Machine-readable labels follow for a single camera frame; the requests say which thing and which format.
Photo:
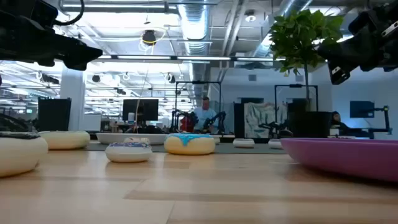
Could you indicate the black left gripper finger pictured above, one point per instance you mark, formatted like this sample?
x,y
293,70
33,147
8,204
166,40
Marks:
x,y
77,46
81,56

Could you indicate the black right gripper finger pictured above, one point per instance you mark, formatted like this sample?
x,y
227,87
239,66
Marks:
x,y
345,42
345,56

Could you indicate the large yellow green iced donut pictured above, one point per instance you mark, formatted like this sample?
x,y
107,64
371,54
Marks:
x,y
65,141

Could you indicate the small white sprinkled donut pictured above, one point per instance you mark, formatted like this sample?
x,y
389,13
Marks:
x,y
136,140

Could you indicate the small purple blue donut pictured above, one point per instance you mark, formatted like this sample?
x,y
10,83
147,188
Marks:
x,y
274,144

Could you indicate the large black iced donut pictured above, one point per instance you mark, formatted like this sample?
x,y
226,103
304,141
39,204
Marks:
x,y
18,155

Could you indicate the small green donut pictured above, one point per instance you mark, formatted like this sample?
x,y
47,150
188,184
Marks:
x,y
217,140

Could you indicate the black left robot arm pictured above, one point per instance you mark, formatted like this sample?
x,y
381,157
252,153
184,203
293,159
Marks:
x,y
9,31

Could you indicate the black background robot arm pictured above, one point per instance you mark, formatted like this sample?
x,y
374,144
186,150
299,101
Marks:
x,y
217,118
177,119
273,126

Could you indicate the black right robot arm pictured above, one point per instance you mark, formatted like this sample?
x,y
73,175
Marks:
x,y
393,56

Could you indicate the green plant in black pot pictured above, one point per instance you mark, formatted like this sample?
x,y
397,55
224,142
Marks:
x,y
298,37

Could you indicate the blue lit screen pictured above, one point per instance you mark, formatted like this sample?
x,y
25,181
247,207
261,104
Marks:
x,y
362,109

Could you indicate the person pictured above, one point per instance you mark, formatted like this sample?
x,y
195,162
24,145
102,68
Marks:
x,y
335,118
205,116

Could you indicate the black upright panel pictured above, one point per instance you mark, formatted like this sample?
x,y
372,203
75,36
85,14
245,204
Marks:
x,y
54,115

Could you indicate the black computer monitor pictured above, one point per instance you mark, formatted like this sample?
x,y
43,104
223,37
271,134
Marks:
x,y
146,109

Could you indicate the purple round plate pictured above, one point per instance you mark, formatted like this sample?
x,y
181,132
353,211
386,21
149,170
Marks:
x,y
348,158

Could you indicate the pale green crumpled cloth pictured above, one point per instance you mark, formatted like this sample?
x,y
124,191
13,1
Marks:
x,y
258,118

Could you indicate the small dark blue donut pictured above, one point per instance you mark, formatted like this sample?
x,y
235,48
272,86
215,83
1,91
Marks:
x,y
128,154

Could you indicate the long ceiling light bar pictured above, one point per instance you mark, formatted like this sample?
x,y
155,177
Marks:
x,y
202,58

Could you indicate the red background object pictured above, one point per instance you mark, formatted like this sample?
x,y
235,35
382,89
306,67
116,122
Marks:
x,y
186,124

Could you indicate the small light blue donut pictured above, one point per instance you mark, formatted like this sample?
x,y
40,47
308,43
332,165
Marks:
x,y
243,143

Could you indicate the dark grey woven placemat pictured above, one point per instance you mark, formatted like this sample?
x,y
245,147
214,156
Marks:
x,y
248,151

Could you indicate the large light blue iced donut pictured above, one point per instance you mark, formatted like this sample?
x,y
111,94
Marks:
x,y
189,146

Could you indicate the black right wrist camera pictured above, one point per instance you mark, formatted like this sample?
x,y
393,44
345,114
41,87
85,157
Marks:
x,y
337,73

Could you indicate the black background rig frame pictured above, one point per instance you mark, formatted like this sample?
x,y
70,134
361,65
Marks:
x,y
295,86
199,82

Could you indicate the silver ventilation duct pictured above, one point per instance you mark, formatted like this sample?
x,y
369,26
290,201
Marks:
x,y
194,18

